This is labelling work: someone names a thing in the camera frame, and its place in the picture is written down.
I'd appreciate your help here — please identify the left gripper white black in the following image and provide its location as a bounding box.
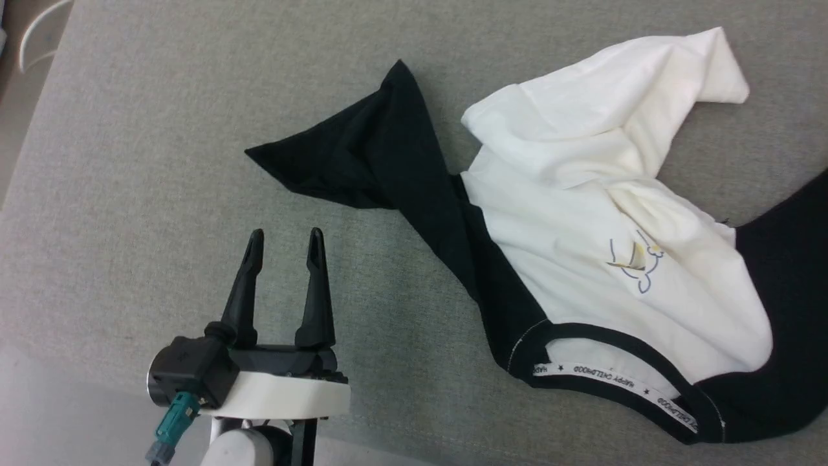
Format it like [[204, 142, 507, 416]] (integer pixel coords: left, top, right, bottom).
[[199, 227, 351, 420]]

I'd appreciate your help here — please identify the black and white shirt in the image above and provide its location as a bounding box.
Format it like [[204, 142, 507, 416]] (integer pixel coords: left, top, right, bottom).
[[245, 26, 828, 446]]

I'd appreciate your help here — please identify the grey fabric sofa cushion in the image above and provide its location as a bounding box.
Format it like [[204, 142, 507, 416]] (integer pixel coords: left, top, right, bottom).
[[0, 0, 828, 466]]

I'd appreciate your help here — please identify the white curved plastic rim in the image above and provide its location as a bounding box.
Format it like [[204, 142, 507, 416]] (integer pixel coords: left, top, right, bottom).
[[18, 0, 73, 73]]

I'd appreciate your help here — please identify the left teal cable connector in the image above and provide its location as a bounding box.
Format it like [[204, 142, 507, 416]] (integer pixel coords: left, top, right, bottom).
[[150, 392, 202, 465]]

